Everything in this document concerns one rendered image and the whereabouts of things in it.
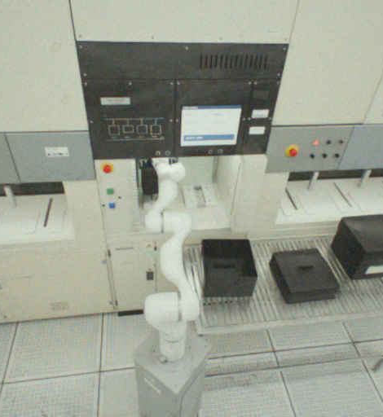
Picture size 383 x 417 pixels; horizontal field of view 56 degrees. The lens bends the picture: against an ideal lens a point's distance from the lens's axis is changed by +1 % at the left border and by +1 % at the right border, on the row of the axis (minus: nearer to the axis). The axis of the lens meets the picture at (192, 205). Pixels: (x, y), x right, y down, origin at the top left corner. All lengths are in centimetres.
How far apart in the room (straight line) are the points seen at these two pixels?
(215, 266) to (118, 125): 98
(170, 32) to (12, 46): 61
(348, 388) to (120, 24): 252
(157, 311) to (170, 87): 95
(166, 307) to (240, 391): 128
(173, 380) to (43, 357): 124
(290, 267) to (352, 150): 72
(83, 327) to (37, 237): 87
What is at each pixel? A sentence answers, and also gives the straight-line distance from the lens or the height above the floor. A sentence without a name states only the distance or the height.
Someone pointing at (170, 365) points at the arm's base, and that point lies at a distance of 181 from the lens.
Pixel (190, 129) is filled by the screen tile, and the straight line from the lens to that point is 176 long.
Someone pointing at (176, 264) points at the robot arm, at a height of 122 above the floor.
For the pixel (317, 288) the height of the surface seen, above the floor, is 86.
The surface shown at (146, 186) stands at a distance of 222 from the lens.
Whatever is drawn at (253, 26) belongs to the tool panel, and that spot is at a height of 202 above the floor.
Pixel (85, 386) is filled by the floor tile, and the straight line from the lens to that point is 265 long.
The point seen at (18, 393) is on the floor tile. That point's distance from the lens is 275.
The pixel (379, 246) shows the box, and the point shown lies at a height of 101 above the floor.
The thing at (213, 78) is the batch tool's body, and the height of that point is 181.
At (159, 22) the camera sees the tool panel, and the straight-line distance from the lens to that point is 157.
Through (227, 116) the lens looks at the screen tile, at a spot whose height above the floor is 163.
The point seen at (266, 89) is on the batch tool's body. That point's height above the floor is 176.
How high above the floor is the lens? 241
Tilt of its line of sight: 41 degrees down
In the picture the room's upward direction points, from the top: 4 degrees clockwise
